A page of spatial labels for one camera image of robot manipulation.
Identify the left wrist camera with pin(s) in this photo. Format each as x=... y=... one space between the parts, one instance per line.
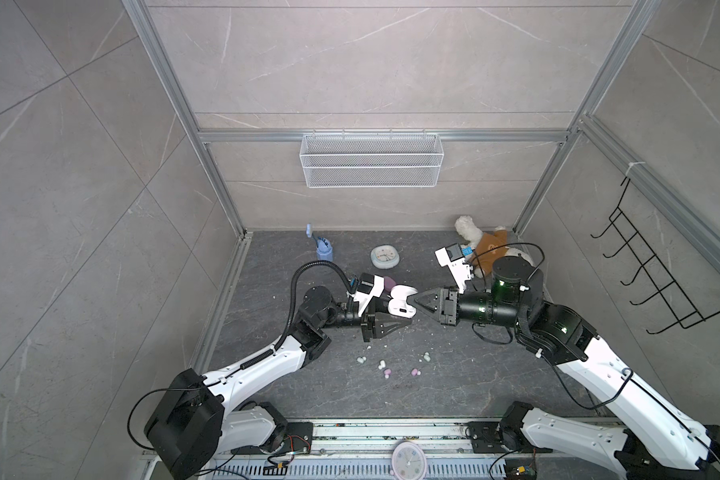
x=368 y=288

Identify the white earbud case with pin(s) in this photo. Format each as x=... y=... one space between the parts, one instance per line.
x=398 y=304

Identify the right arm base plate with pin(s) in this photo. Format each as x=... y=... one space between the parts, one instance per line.
x=491 y=437

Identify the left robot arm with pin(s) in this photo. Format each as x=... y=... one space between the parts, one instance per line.
x=201 y=415

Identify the white teddy bear brown shirt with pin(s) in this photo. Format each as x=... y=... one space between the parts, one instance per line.
x=486 y=247

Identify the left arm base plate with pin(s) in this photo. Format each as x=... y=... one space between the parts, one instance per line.
x=296 y=436

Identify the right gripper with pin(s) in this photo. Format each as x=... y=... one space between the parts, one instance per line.
x=447 y=309

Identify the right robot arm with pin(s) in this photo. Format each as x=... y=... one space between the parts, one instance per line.
x=655 y=440

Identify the white round clock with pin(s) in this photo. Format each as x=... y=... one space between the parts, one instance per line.
x=409 y=462

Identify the white round bowl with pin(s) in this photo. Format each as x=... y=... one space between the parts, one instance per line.
x=384 y=257

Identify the pink earbud case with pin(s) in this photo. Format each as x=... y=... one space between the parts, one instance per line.
x=389 y=283

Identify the black wall hook rack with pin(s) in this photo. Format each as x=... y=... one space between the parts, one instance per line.
x=651 y=267

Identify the white wire basket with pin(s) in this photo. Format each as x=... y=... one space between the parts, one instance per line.
x=388 y=160

